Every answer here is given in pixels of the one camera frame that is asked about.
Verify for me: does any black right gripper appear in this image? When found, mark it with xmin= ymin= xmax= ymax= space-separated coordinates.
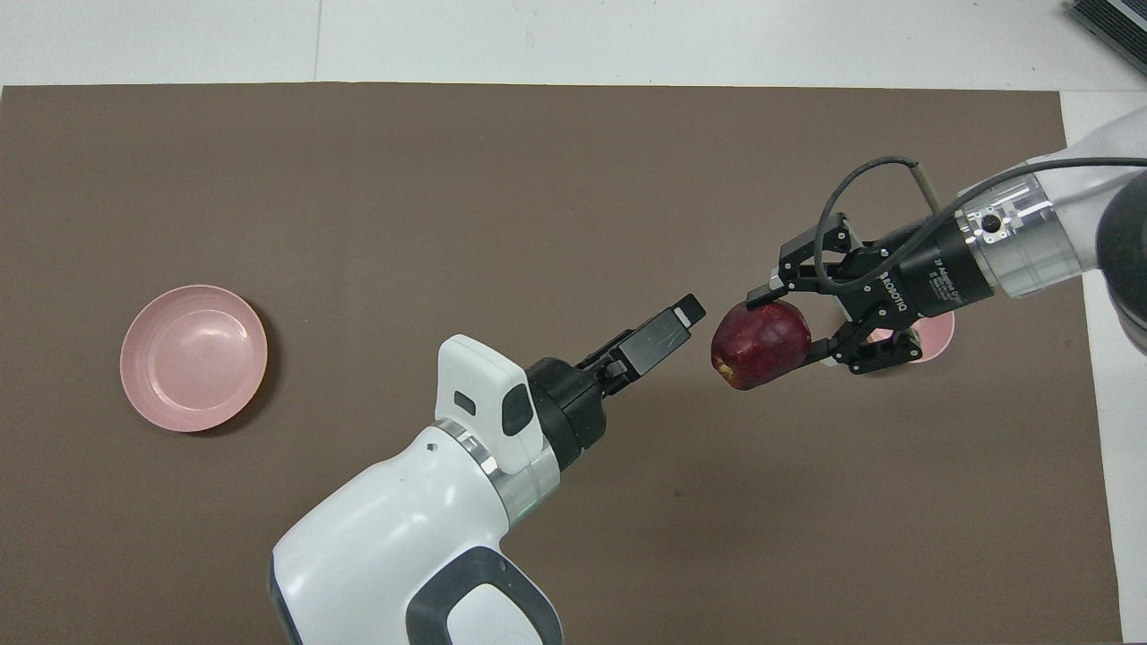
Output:
xmin=746 ymin=212 xmax=998 ymax=376

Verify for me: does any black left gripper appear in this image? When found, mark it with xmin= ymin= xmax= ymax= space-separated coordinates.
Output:
xmin=526 ymin=293 xmax=707 ymax=472

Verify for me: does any dark red apple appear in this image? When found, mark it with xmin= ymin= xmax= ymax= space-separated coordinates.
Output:
xmin=711 ymin=300 xmax=814 ymax=391

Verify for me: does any pink bowl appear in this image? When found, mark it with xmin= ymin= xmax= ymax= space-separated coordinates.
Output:
xmin=860 ymin=309 xmax=956 ymax=364

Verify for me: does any pink plate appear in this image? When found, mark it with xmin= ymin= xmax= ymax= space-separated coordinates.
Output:
xmin=120 ymin=285 xmax=269 ymax=434

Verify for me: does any brown table mat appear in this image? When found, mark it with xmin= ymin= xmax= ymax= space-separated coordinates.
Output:
xmin=0 ymin=82 xmax=1125 ymax=645

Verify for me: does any dark ribbed box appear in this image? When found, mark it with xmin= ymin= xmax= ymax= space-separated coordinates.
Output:
xmin=1065 ymin=0 xmax=1147 ymax=52

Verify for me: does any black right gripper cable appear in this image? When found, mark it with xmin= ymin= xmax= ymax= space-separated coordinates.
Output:
xmin=811 ymin=157 xmax=1147 ymax=292

